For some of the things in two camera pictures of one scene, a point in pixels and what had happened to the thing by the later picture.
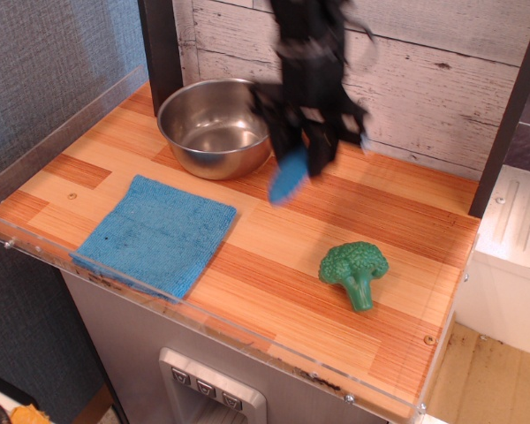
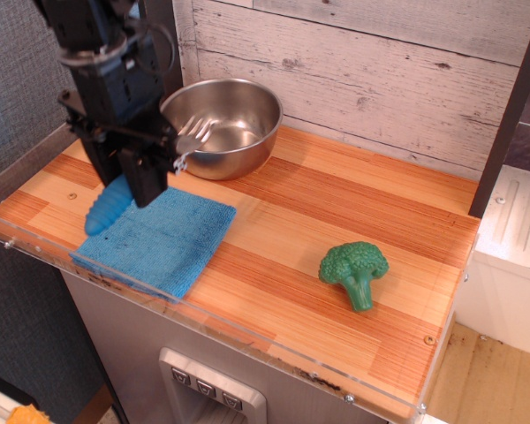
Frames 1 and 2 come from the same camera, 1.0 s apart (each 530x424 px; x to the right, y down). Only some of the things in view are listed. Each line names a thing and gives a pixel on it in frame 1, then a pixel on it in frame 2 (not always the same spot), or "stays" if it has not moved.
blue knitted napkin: (155, 238) stays
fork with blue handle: (292, 171) → (117, 193)
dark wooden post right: (511, 125) stays
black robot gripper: (313, 89) → (117, 101)
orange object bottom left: (28, 414) stays
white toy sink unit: (504, 294) stays
